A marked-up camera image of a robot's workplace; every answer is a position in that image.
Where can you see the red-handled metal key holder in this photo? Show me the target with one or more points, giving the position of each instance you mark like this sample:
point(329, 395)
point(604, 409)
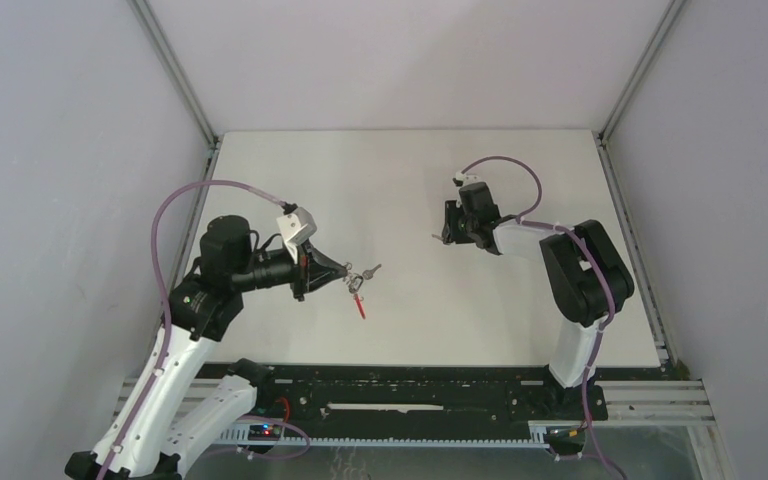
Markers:
point(357, 298)

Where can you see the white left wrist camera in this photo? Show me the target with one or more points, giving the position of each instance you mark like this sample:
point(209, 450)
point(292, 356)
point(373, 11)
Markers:
point(296, 226)

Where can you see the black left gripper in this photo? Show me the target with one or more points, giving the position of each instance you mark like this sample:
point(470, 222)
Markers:
point(311, 280)

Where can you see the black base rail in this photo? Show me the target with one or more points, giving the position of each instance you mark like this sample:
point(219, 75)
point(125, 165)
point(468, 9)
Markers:
point(423, 403)

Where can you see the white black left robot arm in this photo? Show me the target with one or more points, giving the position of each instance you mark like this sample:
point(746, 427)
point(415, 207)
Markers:
point(147, 440)

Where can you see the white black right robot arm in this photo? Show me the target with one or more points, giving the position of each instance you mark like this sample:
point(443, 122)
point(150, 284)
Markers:
point(588, 279)

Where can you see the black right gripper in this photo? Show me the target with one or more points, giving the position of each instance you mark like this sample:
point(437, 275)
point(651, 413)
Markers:
point(451, 231)

